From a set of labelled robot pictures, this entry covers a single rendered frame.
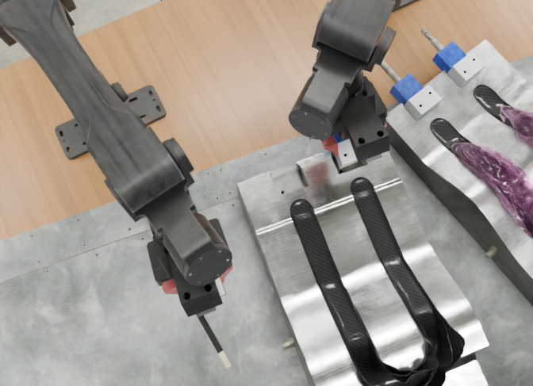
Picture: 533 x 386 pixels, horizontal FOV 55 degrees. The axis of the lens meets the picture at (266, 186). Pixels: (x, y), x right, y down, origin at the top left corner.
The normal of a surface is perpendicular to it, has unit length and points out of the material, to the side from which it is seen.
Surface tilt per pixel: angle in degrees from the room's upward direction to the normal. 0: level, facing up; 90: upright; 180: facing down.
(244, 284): 0
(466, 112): 0
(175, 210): 26
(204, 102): 0
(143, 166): 15
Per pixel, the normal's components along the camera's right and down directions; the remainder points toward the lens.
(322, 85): 0.09, -0.39
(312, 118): -0.43, 0.82
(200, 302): 0.33, 0.69
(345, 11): -0.06, -0.08
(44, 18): 0.18, -0.05
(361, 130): -0.21, -0.51
